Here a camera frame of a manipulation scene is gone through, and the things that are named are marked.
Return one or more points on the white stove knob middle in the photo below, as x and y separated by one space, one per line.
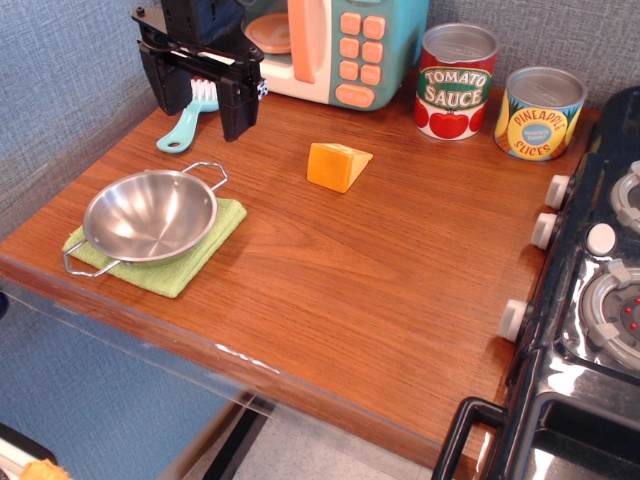
543 229

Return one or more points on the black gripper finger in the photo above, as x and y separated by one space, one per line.
169 83
238 106

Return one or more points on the orange plate inside microwave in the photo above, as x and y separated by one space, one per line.
270 33

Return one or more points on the green folded cloth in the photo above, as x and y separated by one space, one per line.
170 279

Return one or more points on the white stove knob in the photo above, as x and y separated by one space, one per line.
556 191
543 229
512 319

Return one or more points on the teal toy microwave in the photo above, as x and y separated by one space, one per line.
349 54

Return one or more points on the teal toy dish brush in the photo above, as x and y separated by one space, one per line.
204 100

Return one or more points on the white stove knob rear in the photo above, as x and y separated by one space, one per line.
556 191

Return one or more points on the stainless steel two-handled bowl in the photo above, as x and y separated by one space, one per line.
151 218

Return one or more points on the black toy stove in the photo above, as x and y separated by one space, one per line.
572 409

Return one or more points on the pineapple slices toy can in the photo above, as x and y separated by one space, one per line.
539 112

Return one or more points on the white stove knob front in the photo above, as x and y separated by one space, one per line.
512 319

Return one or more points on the orange toy cheese wedge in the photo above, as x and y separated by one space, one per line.
335 166

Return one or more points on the tomato sauce toy can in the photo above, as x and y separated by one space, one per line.
454 80

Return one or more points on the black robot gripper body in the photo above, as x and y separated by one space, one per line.
207 38

